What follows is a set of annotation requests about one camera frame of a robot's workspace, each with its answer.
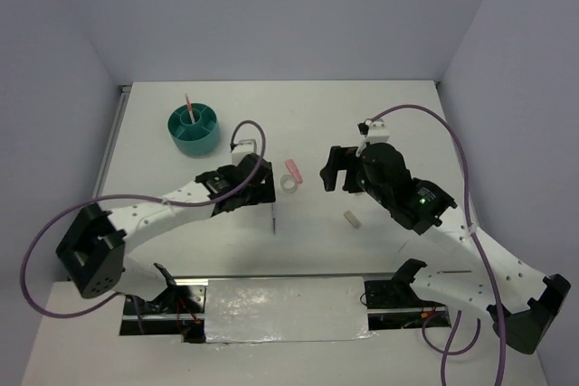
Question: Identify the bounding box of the silver white pen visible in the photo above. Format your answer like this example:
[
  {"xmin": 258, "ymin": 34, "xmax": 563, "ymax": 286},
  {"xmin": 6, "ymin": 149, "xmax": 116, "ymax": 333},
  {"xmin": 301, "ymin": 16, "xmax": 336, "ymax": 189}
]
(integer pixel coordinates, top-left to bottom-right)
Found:
[{"xmin": 271, "ymin": 202, "xmax": 276, "ymax": 235}]

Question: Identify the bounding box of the pink pen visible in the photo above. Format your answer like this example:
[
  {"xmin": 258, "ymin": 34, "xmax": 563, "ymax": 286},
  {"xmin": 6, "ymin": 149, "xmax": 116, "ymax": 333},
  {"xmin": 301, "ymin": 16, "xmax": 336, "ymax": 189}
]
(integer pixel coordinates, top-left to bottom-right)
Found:
[{"xmin": 185, "ymin": 94, "xmax": 196, "ymax": 125}]

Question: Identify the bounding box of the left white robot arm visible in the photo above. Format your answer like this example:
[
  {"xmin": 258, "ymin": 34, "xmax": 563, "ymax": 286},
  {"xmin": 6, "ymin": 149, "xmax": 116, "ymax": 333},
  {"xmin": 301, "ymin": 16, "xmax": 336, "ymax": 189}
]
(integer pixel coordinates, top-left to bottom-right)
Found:
[{"xmin": 56, "ymin": 153, "xmax": 276, "ymax": 313}]

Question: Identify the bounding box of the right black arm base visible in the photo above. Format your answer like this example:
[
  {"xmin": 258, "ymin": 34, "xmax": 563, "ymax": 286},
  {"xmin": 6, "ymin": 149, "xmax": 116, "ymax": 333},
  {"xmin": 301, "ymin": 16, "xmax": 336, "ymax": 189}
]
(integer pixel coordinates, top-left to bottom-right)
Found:
[{"xmin": 360, "ymin": 279, "xmax": 451, "ymax": 331}]

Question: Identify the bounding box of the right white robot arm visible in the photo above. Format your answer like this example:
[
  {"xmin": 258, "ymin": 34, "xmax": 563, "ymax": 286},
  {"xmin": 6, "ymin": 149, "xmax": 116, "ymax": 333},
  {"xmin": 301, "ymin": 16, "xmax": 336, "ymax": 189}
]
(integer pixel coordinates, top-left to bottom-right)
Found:
[{"xmin": 320, "ymin": 143, "xmax": 571, "ymax": 354}]

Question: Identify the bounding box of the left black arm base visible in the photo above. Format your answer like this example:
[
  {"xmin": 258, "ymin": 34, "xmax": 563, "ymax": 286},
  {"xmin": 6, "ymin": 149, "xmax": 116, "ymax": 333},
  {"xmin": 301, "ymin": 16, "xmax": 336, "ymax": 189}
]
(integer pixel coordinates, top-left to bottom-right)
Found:
[{"xmin": 119, "ymin": 285, "xmax": 207, "ymax": 344}]

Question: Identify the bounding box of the beige eraser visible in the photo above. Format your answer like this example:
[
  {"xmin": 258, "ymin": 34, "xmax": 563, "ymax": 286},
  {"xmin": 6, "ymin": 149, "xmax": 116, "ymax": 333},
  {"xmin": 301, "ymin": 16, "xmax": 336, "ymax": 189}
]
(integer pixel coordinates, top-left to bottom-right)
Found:
[{"xmin": 343, "ymin": 210, "xmax": 362, "ymax": 229}]

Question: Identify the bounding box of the clear tape roll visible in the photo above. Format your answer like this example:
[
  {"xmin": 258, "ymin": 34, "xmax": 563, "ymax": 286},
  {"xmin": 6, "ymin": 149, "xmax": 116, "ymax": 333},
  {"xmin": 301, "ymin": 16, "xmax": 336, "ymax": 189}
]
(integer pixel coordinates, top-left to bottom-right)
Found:
[{"xmin": 280, "ymin": 174, "xmax": 299, "ymax": 194}]

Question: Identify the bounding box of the teal round divided organizer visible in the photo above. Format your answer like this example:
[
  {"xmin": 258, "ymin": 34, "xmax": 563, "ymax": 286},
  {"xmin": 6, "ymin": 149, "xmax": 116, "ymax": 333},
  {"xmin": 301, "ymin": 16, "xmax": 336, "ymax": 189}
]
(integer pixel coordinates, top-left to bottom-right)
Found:
[{"xmin": 167, "ymin": 103, "xmax": 221, "ymax": 157}]

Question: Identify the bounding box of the silver foil sheet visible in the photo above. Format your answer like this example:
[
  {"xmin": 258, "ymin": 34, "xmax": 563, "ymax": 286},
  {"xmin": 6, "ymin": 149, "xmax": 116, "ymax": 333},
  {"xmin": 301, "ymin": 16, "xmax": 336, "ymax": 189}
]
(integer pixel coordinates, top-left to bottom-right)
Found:
[{"xmin": 204, "ymin": 277, "xmax": 371, "ymax": 344}]

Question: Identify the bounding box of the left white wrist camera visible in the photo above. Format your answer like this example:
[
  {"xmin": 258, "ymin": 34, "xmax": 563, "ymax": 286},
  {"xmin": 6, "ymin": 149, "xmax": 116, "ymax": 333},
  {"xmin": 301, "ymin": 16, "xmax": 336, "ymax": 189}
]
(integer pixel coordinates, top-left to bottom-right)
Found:
[{"xmin": 230, "ymin": 139, "xmax": 257, "ymax": 165}]

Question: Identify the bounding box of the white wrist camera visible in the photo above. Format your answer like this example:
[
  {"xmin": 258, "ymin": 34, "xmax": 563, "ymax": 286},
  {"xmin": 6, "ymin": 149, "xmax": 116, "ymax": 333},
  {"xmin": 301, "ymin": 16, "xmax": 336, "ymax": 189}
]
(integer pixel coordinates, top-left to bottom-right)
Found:
[
  {"xmin": 230, "ymin": 139, "xmax": 257, "ymax": 165},
  {"xmin": 357, "ymin": 118, "xmax": 390, "ymax": 145}
]

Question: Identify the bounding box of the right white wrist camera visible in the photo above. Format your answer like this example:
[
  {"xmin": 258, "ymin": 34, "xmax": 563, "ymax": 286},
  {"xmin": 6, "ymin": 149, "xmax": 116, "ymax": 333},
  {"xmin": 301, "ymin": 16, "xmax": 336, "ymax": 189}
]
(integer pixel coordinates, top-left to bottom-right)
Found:
[{"xmin": 357, "ymin": 118, "xmax": 390, "ymax": 145}]

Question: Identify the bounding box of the aluminium rail left edge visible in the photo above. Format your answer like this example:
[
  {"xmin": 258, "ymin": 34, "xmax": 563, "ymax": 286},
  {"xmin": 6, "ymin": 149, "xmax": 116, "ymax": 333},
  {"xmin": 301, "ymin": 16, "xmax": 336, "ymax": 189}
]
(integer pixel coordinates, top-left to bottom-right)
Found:
[{"xmin": 67, "ymin": 83, "xmax": 132, "ymax": 280}]

